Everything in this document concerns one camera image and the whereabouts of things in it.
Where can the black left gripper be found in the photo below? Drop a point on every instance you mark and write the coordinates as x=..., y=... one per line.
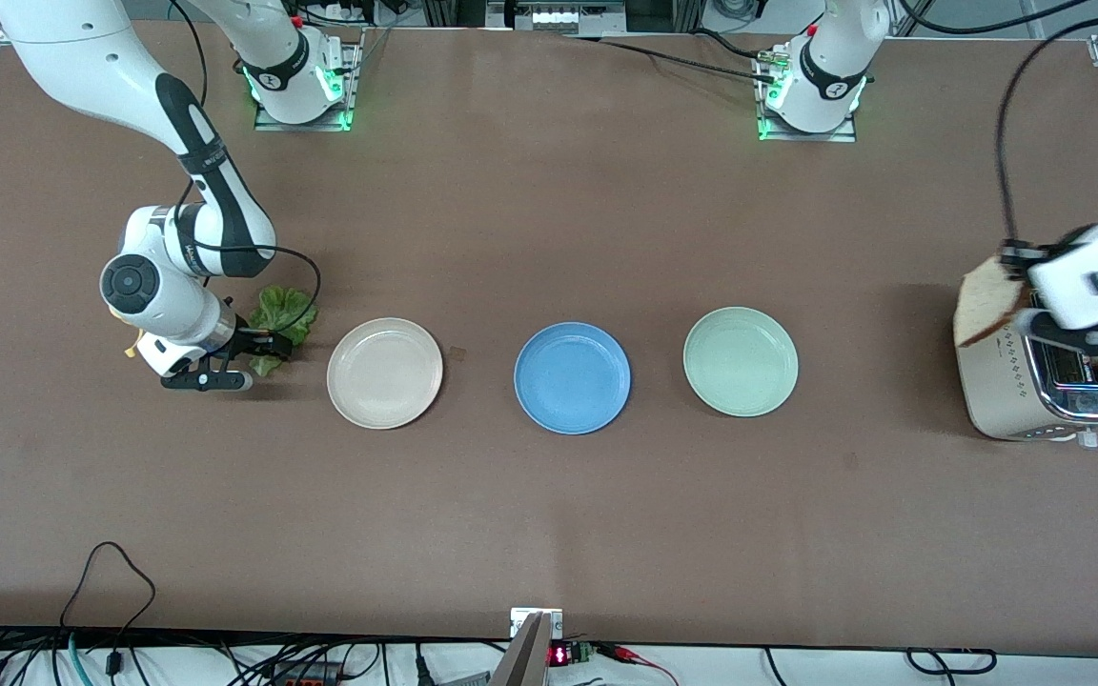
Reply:
x=1016, y=264

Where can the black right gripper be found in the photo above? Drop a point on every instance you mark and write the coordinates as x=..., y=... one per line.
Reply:
x=249, y=339

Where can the green lettuce leaf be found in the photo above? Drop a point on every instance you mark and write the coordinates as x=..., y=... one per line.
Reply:
x=287, y=305

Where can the toasted bread slice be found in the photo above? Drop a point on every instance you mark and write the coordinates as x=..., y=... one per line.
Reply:
x=983, y=300

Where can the yellow squeeze mustard bottle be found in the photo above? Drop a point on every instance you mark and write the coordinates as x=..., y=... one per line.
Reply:
x=132, y=348

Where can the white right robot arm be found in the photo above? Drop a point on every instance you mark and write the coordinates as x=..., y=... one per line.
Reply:
x=82, y=48

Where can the beige round plate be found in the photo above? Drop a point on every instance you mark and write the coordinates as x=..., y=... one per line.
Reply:
x=385, y=373

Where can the pale green round plate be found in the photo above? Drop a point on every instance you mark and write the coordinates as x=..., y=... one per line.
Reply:
x=741, y=362

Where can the blue round plate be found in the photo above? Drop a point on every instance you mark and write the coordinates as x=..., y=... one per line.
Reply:
x=572, y=379

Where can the cream and chrome toaster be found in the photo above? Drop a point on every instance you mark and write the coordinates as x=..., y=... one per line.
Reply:
x=997, y=381

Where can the orange connector box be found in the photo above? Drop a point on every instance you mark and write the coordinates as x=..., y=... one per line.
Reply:
x=306, y=678

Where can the power strip with plugs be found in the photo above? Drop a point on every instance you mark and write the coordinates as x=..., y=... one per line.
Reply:
x=339, y=11

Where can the red LED circuit board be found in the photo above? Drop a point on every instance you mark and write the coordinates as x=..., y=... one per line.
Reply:
x=568, y=655

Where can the lit control device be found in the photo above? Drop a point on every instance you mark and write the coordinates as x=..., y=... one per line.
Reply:
x=554, y=17

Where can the red clip lead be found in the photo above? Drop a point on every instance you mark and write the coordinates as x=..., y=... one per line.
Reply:
x=625, y=654

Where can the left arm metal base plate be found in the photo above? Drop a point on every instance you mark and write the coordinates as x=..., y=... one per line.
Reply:
x=811, y=137

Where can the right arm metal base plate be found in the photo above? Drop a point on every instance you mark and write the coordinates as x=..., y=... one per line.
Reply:
x=351, y=76

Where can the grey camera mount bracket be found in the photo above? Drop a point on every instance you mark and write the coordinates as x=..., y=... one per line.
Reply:
x=530, y=657

